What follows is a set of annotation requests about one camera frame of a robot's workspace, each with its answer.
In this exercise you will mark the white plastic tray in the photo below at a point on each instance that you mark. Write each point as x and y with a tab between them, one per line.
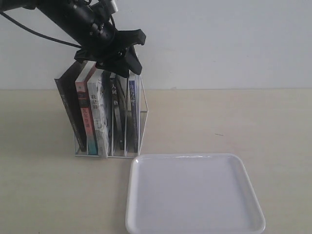
191	194

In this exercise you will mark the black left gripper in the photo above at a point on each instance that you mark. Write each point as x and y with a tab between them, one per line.
113	50

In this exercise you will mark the dark brown cover book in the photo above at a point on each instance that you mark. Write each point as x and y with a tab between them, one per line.
68	93

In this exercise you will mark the white wire book rack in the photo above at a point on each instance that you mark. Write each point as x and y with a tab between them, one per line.
128	151

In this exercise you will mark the blue moon cover book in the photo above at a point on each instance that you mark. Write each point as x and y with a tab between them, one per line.
133	85

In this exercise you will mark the red teal spine book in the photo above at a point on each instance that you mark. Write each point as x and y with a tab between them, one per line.
85	106

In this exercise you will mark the black spine book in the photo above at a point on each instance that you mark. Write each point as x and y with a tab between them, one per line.
118	102

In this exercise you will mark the white grey illustrated book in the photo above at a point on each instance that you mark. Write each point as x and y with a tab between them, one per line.
100	107

